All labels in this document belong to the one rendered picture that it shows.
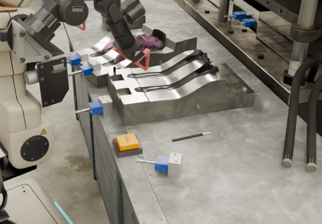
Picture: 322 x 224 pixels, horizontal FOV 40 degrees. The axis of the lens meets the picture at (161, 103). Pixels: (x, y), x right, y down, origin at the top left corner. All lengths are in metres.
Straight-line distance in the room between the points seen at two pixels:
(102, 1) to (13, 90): 0.42
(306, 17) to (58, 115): 1.90
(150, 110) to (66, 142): 1.39
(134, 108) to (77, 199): 1.04
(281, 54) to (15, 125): 1.28
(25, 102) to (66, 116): 1.59
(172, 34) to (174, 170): 0.84
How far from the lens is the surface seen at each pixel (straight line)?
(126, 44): 1.44
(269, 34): 2.28
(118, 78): 1.69
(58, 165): 2.68
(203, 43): 2.20
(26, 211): 2.02
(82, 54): 1.87
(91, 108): 1.57
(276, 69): 2.04
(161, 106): 1.54
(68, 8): 1.26
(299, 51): 1.86
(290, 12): 2.00
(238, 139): 1.51
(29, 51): 1.28
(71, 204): 2.43
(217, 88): 1.59
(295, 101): 1.60
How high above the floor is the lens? 1.66
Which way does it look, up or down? 31 degrees down
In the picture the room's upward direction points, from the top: 2 degrees clockwise
